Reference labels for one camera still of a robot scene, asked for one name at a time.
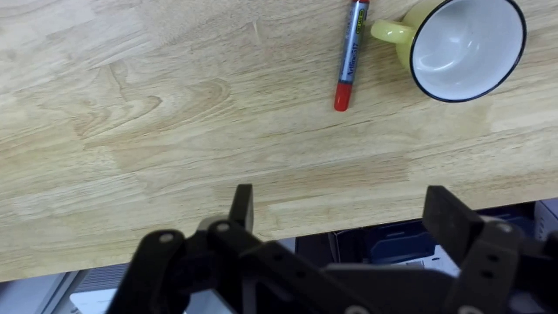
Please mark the yellow enamel mug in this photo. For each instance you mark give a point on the yellow enamel mug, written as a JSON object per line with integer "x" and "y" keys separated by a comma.
{"x": 464, "y": 50}

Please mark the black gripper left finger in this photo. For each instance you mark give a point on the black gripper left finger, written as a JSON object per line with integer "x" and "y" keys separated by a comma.
{"x": 175, "y": 273}

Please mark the red and grey marker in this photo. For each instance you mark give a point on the red and grey marker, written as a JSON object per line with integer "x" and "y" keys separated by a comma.
{"x": 351, "y": 55}

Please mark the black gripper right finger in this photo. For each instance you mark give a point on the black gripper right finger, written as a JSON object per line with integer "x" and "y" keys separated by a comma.
{"x": 494, "y": 263}

